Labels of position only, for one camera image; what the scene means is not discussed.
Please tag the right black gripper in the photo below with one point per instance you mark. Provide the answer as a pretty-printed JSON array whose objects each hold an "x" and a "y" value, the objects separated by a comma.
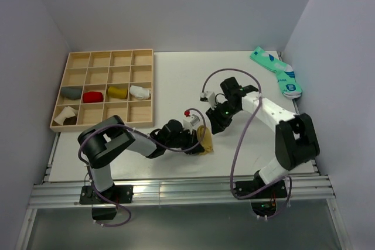
[{"x": 217, "y": 123}]

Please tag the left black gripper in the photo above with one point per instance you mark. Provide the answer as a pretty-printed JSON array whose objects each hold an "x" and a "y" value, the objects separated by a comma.
[{"x": 192, "y": 139}]

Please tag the mustard yellow sock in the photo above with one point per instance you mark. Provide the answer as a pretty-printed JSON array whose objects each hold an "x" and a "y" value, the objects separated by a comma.
[
  {"x": 118, "y": 93},
  {"x": 203, "y": 133}
]

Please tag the cream and brown striped sock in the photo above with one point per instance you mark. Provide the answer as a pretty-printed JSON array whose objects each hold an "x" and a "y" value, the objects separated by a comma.
[{"x": 66, "y": 113}]

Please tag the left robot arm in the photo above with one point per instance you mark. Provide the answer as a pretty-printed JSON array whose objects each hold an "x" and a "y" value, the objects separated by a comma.
[{"x": 104, "y": 142}]

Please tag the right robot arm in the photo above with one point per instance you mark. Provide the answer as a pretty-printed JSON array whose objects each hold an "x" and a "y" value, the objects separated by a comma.
[{"x": 295, "y": 137}]

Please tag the white rolled sock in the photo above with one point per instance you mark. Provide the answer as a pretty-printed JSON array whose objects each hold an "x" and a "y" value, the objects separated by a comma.
[{"x": 140, "y": 93}]

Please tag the mustard yellow rolled sock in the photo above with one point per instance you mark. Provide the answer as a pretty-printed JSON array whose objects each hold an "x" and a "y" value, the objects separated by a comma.
[{"x": 118, "y": 93}]

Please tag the teal patterned sock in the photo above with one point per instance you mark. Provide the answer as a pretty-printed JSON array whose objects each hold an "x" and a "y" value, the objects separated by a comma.
[{"x": 284, "y": 73}]

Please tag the red rolled sock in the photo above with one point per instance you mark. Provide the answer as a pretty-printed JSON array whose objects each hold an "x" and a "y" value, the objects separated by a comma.
[{"x": 93, "y": 97}]

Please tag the wooden compartment tray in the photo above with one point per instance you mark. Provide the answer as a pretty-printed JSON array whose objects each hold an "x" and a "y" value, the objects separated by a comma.
[{"x": 98, "y": 70}]

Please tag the grey rolled sock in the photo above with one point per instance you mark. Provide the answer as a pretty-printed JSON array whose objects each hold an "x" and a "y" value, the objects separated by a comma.
[{"x": 71, "y": 93}]

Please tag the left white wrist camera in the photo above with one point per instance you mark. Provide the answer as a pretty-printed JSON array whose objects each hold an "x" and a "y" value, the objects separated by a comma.
[{"x": 191, "y": 121}]

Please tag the aluminium mounting rail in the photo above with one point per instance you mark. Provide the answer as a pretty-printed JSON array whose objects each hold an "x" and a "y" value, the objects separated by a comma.
[{"x": 165, "y": 192}]

